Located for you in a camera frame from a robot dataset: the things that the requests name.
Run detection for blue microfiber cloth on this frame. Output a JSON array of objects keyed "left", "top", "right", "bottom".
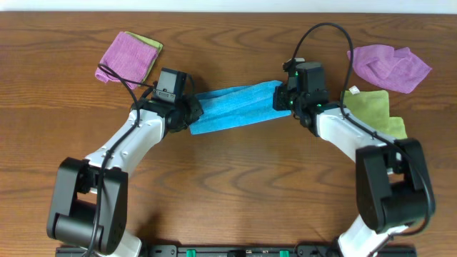
[{"left": 190, "top": 81, "right": 291, "bottom": 135}]

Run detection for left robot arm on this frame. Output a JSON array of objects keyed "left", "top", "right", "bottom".
[{"left": 46, "top": 95, "right": 203, "bottom": 256}]

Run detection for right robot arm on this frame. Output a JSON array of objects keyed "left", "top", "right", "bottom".
[{"left": 273, "top": 86, "right": 436, "bottom": 257}]

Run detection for crumpled green cloth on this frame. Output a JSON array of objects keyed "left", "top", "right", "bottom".
[{"left": 343, "top": 86, "right": 407, "bottom": 139}]

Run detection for folded green cloth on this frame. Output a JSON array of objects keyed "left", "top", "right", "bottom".
[{"left": 126, "top": 31, "right": 164, "bottom": 82}]

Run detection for folded purple cloth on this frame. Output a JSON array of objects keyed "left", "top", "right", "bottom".
[{"left": 100, "top": 31, "right": 156, "bottom": 89}]

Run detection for crumpled purple cloth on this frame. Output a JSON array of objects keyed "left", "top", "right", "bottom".
[{"left": 353, "top": 44, "right": 432, "bottom": 94}]

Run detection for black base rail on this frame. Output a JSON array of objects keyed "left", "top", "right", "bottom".
[{"left": 55, "top": 244, "right": 418, "bottom": 257}]

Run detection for right black cable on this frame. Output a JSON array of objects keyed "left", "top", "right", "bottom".
[{"left": 291, "top": 22, "right": 435, "bottom": 257}]

